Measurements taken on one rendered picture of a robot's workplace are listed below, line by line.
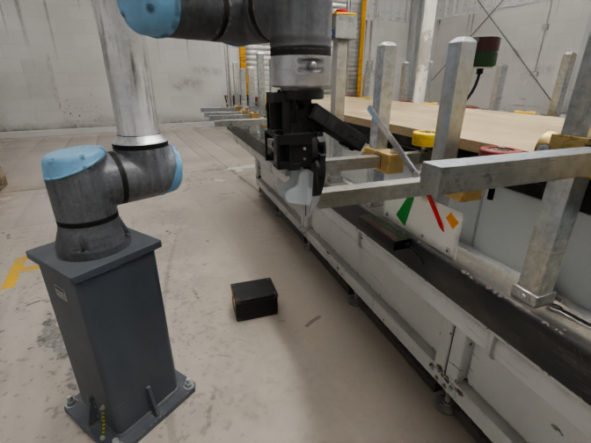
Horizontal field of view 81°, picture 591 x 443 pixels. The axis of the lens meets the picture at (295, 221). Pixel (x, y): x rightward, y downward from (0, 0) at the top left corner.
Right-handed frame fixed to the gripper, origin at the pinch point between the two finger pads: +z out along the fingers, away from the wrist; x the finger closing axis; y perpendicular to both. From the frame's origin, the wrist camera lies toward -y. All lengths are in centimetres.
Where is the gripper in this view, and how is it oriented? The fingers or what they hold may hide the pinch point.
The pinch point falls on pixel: (310, 209)
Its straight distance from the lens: 61.9
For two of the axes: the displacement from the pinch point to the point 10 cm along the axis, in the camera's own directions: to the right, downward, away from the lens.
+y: -9.4, 1.3, -3.1
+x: 3.4, 3.6, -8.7
